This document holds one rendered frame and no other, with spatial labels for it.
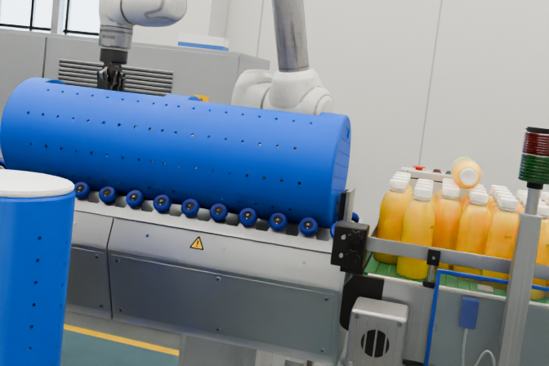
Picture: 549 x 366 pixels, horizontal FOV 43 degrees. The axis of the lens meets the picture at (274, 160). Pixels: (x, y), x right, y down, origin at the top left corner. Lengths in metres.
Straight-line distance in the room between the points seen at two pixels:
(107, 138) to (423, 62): 2.99
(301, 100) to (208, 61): 1.31
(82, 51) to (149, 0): 1.97
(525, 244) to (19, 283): 0.93
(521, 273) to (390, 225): 0.40
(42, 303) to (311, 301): 0.62
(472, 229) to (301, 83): 0.83
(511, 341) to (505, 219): 0.30
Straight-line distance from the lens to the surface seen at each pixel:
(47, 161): 1.87
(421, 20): 4.51
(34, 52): 3.91
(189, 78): 3.47
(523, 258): 1.37
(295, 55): 2.21
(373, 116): 4.50
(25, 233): 1.35
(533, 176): 1.34
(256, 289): 1.70
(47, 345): 1.46
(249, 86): 2.34
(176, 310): 1.82
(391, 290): 1.54
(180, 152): 1.69
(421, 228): 1.54
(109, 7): 1.94
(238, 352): 2.42
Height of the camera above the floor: 1.26
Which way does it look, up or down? 5 degrees down
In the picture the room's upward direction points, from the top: 7 degrees clockwise
